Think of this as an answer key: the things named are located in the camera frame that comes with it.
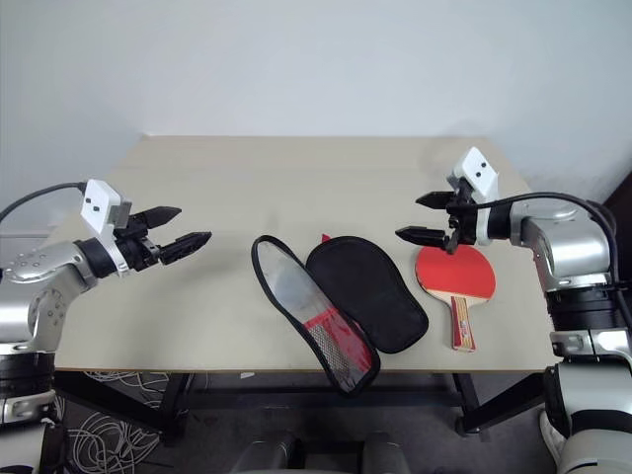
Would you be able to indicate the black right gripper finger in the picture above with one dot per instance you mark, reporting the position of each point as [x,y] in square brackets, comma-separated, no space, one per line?
[422,235]
[434,200]

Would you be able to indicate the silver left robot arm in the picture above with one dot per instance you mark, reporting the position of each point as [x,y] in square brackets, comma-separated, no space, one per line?
[44,258]

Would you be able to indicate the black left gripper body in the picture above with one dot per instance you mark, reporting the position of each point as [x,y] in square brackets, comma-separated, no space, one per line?
[139,247]

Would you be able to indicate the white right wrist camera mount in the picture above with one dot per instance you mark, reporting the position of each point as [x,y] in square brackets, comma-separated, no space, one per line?
[476,170]

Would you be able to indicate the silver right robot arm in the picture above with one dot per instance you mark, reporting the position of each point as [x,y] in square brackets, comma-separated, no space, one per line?
[568,237]

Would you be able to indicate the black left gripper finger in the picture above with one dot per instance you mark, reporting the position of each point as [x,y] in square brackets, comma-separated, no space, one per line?
[165,216]
[185,246]

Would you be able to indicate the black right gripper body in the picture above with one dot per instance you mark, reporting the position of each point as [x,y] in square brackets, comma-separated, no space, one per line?
[463,222]

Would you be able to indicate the dark grey rounded shape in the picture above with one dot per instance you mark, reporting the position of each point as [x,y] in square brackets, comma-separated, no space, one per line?
[266,454]

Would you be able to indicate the red table tennis paddle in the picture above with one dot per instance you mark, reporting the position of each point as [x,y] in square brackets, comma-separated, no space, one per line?
[459,274]

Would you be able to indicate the red mesh pouch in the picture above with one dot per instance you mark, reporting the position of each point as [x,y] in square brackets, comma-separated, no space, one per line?
[365,296]

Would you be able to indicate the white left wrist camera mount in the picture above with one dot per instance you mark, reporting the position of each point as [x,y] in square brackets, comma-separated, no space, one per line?
[101,202]

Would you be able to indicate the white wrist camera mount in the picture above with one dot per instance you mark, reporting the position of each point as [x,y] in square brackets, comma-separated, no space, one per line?
[101,202]
[476,170]

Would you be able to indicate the dark brown cabinet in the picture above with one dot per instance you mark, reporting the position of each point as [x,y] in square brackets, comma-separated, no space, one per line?
[621,192]

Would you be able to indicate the black metal table frame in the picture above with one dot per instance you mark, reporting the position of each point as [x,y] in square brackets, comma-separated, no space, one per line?
[321,390]

